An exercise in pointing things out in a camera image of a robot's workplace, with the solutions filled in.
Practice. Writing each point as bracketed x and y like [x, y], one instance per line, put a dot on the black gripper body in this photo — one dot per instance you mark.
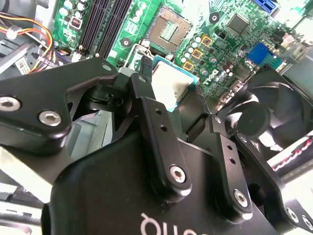
[97, 195]

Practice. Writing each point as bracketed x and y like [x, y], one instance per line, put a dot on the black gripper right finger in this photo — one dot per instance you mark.
[227, 166]

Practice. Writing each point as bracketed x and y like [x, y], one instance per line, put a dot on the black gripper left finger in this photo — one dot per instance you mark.
[36, 85]

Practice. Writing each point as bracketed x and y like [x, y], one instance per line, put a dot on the silver topped CPU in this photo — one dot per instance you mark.
[171, 80]

